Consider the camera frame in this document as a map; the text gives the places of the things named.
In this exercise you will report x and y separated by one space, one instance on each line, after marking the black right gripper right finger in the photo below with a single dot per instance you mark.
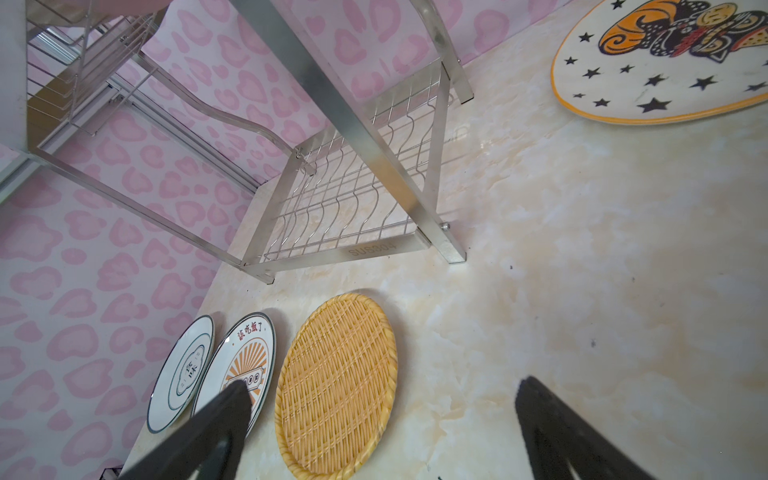
560 444

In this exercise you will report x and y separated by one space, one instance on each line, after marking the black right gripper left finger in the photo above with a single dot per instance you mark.
208 446

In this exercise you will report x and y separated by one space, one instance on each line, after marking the white star cartoon plate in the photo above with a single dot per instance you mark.
661 62

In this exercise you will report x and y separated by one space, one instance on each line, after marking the pink plate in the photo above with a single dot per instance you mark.
121 7

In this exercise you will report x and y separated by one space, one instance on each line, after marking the stainless steel dish rack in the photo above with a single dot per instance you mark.
366 186

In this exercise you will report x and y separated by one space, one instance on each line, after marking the white plate black rim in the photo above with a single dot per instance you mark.
181 374

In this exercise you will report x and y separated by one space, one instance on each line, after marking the white plate orange sunburst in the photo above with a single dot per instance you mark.
246 354

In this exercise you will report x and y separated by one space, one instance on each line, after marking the orange woven pattern plate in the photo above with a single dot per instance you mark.
336 389

